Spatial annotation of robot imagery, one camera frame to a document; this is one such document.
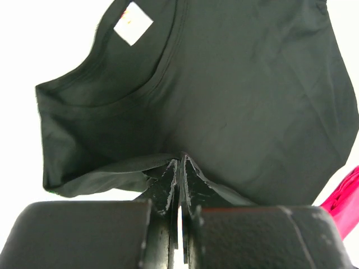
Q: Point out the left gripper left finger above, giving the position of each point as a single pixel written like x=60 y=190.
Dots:
x=161 y=239

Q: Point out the black t shirt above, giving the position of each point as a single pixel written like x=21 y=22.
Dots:
x=256 y=93

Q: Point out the folded red t shirt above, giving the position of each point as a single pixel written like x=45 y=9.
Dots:
x=342 y=204

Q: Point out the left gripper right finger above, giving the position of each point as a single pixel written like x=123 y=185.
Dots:
x=197 y=193

